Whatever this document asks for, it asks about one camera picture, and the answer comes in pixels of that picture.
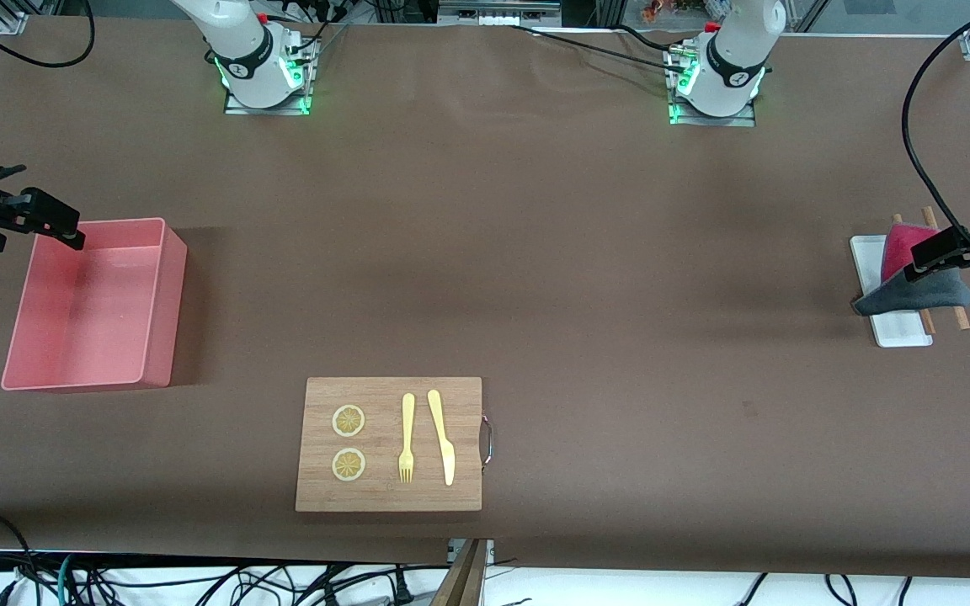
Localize brown table cover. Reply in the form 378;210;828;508
0;15;970;582

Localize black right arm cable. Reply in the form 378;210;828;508
0;0;97;70

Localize colourful small objects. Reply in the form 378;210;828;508
641;0;705;24

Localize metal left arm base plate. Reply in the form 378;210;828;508
667;46;757;128

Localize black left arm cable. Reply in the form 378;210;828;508
902;0;970;253

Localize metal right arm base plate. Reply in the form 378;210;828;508
224;25;315;116

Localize dark wooden plank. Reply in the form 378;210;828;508
430;539;486;606

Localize grey power strip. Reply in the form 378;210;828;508
439;0;562;26

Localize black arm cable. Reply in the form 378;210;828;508
902;0;970;253
0;0;97;70

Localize yellow plastic fork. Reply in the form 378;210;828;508
398;393;416;484

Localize pink and grey cloth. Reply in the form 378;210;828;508
851;223;970;318

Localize pink plastic bin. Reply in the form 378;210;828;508
1;217;189;394

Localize yellow plastic knife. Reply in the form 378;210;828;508
427;389;456;486

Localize wooden cutting board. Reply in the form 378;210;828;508
295;376;484;513

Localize wooden dowel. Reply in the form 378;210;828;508
891;213;938;336
921;206;970;331

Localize white rack tray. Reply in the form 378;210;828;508
850;234;934;348

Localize metal bracket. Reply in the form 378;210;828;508
447;539;496;566

